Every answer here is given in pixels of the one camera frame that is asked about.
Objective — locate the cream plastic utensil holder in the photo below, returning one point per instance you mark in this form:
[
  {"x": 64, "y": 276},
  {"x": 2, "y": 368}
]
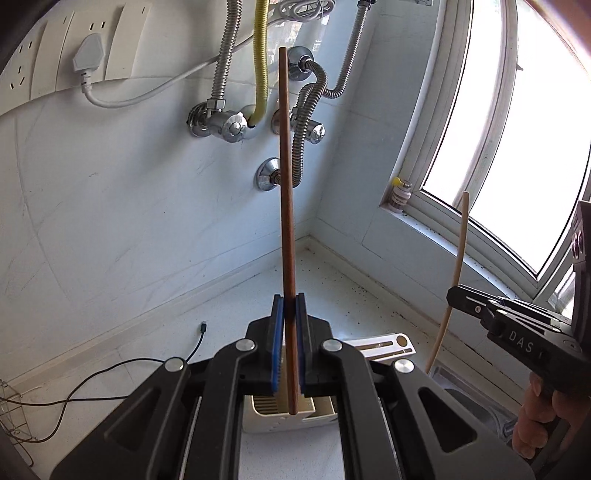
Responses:
[{"x": 277, "y": 417}]

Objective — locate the chrome wall flange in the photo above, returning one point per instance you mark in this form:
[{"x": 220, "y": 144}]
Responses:
[{"x": 267, "y": 173}]

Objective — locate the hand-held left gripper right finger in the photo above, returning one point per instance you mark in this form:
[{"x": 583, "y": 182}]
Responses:
[{"x": 301, "y": 344}]

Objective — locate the white window frame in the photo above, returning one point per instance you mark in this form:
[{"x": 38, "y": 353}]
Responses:
[{"x": 443, "y": 138}]

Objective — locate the small white bottle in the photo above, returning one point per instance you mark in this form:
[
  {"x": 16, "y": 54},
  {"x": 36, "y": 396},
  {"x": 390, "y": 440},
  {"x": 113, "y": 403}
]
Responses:
[{"x": 400, "y": 196}]

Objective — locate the stainless steel sink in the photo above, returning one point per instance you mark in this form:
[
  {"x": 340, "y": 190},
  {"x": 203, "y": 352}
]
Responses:
[{"x": 475, "y": 406}]

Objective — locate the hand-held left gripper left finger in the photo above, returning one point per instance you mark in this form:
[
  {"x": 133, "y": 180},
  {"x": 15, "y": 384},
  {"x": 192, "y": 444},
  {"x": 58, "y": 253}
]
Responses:
[{"x": 277, "y": 344}]

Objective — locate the person's right hand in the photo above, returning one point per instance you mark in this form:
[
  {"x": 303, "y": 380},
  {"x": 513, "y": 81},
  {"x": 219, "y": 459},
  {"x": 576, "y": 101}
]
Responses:
[{"x": 531, "y": 415}]

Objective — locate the white power plug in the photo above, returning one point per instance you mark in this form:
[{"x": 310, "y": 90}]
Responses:
[{"x": 90, "y": 55}]

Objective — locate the brown wooden chopstick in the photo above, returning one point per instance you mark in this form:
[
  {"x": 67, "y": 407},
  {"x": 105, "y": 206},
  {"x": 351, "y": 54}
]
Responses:
[{"x": 286, "y": 184}]

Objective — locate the white power strip with plug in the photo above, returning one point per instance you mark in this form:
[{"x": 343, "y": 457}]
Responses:
[{"x": 51, "y": 55}]

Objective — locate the chrome angle valve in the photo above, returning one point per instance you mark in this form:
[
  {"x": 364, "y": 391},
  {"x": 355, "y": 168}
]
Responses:
[
  {"x": 228, "y": 127},
  {"x": 316, "y": 131}
]

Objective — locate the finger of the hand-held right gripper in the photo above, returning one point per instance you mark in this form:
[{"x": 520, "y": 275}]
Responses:
[
  {"x": 466, "y": 296},
  {"x": 521, "y": 337}
]

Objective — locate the chrome wall fitting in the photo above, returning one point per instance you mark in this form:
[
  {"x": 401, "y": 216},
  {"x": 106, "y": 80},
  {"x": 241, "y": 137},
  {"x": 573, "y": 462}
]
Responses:
[{"x": 300, "y": 55}]

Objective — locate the light wooden chopstick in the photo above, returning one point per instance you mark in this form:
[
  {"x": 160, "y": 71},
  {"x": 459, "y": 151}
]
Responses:
[{"x": 461, "y": 240}]

